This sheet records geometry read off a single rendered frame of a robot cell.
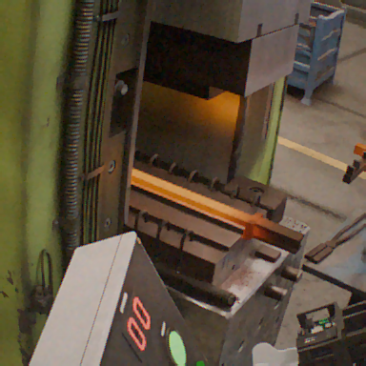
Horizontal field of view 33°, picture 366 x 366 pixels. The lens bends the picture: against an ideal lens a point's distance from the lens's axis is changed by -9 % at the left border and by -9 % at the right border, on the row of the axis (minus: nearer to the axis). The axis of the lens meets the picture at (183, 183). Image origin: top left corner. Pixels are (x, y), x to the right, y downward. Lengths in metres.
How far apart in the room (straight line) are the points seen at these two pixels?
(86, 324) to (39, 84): 0.31
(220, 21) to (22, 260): 0.43
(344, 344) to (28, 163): 0.44
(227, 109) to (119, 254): 0.74
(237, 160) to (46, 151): 0.67
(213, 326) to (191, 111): 0.52
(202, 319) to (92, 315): 0.52
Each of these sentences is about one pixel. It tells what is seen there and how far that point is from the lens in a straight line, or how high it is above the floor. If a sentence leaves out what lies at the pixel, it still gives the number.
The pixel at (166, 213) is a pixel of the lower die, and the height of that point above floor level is 0.99.
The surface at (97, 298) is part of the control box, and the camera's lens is 0.64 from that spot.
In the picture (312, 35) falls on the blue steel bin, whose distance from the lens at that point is 4.78.
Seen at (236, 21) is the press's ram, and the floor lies 1.40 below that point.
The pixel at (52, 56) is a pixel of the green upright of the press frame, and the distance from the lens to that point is 0.78.
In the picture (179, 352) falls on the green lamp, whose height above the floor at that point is 1.09.
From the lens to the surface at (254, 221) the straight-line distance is 1.16.
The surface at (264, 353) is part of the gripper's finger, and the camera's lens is 0.76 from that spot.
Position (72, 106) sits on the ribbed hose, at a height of 1.29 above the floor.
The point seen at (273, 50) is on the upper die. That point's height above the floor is 1.33.
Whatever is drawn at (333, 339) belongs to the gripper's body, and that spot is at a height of 1.15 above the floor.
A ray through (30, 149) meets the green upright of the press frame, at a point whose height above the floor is 1.24.
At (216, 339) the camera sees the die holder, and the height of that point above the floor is 0.85.
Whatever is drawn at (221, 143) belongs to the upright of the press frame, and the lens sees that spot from 1.42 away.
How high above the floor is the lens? 1.59
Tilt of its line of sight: 28 degrees down
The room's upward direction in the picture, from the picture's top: 8 degrees clockwise
